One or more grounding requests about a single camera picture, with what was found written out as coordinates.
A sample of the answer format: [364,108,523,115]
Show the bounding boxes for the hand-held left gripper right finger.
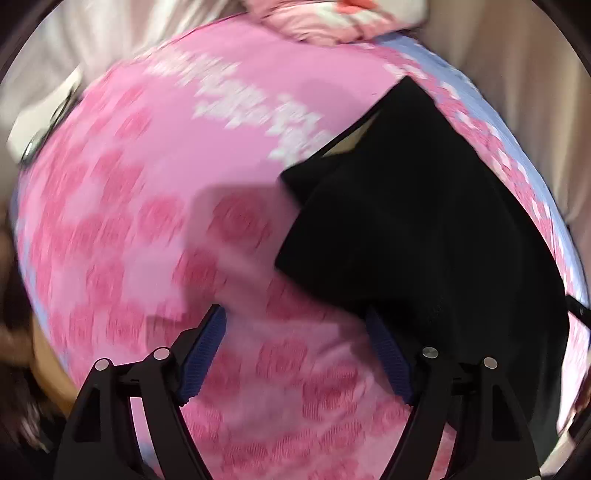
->
[365,307,541,480]

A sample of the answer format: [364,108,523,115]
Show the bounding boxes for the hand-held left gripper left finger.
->
[53,304,228,480]

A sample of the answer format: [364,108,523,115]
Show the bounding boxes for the black pants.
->
[274,75,571,462]

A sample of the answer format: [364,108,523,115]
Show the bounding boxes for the pink floral blanket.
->
[11,21,591,480]

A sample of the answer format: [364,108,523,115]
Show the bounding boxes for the white curtain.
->
[7,0,262,155]

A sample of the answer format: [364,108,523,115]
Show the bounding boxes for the white cat print pillow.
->
[245,0,428,45]

